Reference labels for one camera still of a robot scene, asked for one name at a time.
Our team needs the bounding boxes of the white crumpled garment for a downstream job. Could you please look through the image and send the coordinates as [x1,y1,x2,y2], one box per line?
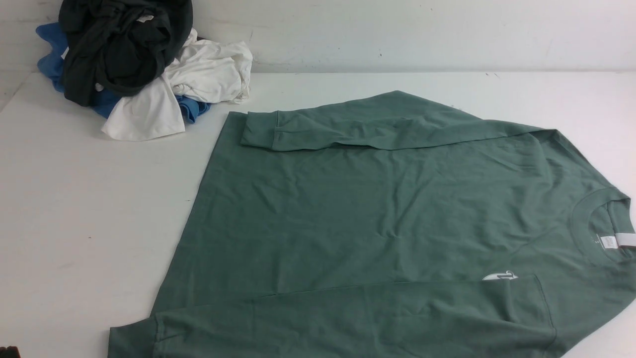
[102,30,253,141]

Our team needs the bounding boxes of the dark green crumpled garment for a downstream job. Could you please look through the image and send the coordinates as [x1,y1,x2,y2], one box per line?
[58,0,193,107]

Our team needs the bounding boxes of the green long-sleeve top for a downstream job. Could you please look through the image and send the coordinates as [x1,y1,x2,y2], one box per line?
[108,91,635,358]

